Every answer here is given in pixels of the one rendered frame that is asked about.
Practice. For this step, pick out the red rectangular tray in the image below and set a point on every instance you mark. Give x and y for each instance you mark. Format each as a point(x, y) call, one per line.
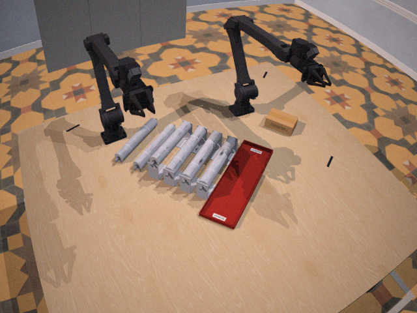
point(233, 191)

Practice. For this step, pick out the brown cardboard box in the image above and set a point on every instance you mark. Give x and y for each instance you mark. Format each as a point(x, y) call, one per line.
point(281, 121)

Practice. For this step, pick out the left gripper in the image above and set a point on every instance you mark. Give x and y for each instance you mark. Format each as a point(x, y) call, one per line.
point(314, 73)

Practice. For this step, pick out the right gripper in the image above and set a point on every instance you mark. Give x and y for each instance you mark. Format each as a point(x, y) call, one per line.
point(138, 100)

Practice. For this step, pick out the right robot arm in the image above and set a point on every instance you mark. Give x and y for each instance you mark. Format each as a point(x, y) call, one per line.
point(130, 73)

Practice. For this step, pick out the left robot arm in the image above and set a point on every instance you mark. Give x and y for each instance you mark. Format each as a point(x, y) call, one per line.
point(300, 53)

